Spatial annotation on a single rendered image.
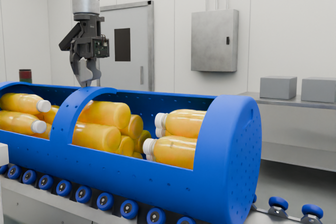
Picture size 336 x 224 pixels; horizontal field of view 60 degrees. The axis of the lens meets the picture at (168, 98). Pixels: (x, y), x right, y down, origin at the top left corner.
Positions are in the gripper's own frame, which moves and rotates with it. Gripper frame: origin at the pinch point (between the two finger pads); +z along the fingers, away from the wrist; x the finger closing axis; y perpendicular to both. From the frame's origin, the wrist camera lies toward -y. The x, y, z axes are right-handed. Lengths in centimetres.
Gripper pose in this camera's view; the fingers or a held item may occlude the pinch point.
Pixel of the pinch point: (83, 86)
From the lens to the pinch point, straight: 89.6
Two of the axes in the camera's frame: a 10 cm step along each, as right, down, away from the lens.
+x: 5.0, -1.1, 8.6
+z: 0.0, 9.9, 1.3
